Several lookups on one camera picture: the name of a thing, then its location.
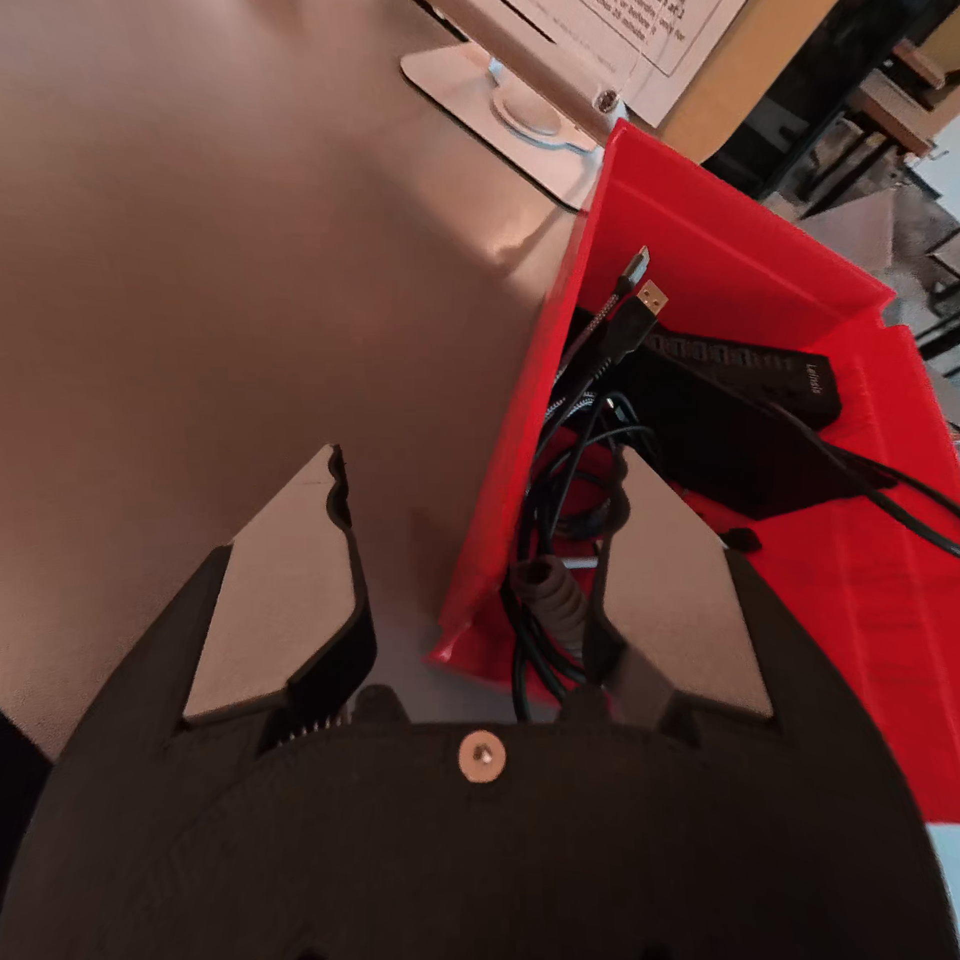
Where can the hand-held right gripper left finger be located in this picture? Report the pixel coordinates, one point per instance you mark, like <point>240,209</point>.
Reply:
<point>277,592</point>

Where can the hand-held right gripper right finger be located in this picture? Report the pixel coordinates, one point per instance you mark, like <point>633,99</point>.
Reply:
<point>675,600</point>

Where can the black usb hub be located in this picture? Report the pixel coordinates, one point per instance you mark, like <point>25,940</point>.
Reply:
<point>750,397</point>

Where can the red plastic bin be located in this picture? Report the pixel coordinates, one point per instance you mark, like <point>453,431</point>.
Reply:
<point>750,247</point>

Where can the small black connector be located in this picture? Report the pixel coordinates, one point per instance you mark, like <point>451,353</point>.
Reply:
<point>740,539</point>

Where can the tan backing board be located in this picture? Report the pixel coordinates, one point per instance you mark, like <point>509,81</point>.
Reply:
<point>750,90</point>

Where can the wooden table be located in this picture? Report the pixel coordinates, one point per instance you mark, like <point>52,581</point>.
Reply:
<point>900,112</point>

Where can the printed instruction sheet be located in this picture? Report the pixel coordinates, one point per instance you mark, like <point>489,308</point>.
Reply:
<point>660,30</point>

